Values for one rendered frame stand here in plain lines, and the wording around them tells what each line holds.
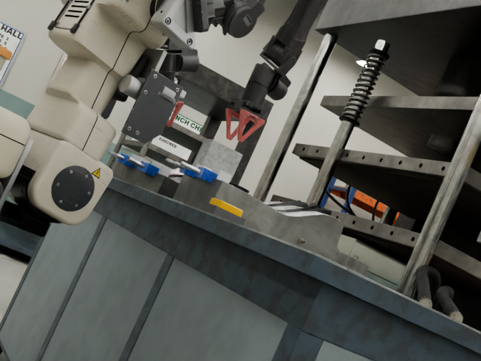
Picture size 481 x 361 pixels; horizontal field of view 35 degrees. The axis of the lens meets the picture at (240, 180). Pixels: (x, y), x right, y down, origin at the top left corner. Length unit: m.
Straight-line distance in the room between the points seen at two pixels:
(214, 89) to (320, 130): 3.76
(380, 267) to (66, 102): 1.45
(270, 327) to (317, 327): 0.11
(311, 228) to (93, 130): 0.63
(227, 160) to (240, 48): 3.52
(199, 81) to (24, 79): 3.03
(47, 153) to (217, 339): 0.55
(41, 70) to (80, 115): 7.39
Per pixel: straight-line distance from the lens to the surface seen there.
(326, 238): 2.02
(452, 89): 3.11
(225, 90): 6.63
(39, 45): 9.12
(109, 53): 1.76
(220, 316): 1.57
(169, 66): 2.17
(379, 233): 2.66
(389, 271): 2.84
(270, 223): 1.93
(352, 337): 1.38
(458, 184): 2.41
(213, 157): 6.35
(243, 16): 1.74
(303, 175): 10.08
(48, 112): 1.81
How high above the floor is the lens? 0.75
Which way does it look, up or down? 5 degrees up
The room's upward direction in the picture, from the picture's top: 24 degrees clockwise
